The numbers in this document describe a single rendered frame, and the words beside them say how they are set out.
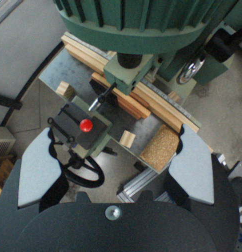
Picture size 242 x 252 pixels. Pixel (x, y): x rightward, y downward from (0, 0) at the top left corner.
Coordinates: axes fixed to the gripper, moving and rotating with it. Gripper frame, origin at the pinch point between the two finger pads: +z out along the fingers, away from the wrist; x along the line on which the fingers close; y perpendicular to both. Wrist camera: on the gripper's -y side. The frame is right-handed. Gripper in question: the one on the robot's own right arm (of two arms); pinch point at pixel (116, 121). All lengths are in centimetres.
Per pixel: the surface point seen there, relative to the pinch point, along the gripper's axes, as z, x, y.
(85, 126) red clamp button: 12.4, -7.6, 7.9
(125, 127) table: 22.6, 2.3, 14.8
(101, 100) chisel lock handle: 13.6, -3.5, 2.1
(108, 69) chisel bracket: 15.3, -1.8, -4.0
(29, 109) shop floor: 117, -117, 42
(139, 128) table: 22.2, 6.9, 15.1
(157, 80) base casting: 43.0, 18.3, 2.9
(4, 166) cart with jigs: 61, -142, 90
